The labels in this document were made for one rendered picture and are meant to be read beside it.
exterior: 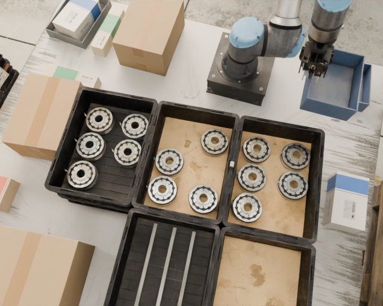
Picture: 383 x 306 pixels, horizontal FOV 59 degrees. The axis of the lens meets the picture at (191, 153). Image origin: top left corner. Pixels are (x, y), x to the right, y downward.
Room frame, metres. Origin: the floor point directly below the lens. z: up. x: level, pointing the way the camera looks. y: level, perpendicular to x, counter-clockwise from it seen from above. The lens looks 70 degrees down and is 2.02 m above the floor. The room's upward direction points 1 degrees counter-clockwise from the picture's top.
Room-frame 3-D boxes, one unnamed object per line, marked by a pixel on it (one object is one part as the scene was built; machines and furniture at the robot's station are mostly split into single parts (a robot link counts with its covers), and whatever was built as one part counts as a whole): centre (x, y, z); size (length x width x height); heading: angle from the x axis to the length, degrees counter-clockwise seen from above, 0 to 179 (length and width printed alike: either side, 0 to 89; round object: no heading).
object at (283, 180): (0.29, -0.35, 0.86); 0.10 x 0.10 x 0.01
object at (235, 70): (0.83, -0.21, 0.85); 0.15 x 0.15 x 0.10
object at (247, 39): (0.83, -0.22, 0.97); 0.13 x 0.12 x 0.14; 85
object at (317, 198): (0.31, -0.28, 0.92); 0.40 x 0.30 x 0.02; 167
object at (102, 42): (1.08, 0.37, 0.73); 0.24 x 0.06 x 0.06; 159
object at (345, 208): (0.25, -0.58, 0.75); 0.20 x 0.12 x 0.09; 164
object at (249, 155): (0.43, -0.24, 0.86); 0.10 x 0.10 x 0.01
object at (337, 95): (0.56, -0.44, 1.10); 0.20 x 0.15 x 0.07; 162
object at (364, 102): (0.76, -0.69, 0.74); 0.20 x 0.15 x 0.07; 166
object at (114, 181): (0.44, 0.30, 0.87); 0.40 x 0.30 x 0.11; 167
